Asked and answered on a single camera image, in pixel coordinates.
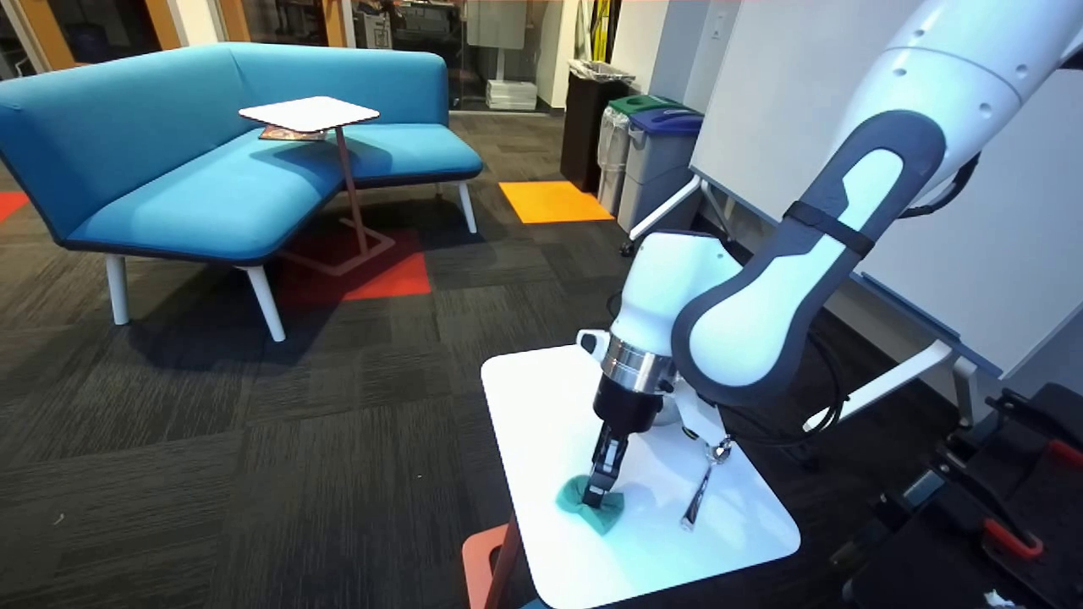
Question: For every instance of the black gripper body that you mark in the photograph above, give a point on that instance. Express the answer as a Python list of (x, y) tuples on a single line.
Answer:
[(627, 406)]

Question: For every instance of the green sponge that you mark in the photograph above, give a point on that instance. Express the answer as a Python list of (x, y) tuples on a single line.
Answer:
[(612, 520)]

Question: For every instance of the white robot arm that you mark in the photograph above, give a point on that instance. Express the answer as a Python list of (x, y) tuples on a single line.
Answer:
[(733, 327)]

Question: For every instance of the metal spoon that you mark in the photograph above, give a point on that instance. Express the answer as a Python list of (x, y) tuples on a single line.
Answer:
[(698, 494)]

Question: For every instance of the orange table base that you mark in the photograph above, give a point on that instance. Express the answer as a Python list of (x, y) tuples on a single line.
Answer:
[(482, 561)]

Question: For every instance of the grey bin blue lid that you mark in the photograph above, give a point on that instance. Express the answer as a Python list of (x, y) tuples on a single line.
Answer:
[(660, 169)]

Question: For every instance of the grey bin green lid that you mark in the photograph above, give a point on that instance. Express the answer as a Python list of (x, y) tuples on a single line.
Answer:
[(613, 140)]

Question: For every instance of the black waste bin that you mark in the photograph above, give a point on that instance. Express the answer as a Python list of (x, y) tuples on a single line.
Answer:
[(588, 129)]

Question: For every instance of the white rolling whiteboard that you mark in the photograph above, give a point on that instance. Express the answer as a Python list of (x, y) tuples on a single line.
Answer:
[(993, 257)]

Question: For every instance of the white side table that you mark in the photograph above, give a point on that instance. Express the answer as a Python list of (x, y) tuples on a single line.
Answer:
[(311, 114)]

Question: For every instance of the blue corner sofa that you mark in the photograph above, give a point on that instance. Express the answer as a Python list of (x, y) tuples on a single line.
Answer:
[(170, 156)]

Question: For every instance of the white pedestal stand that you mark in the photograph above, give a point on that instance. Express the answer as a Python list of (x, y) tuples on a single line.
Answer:
[(514, 94)]

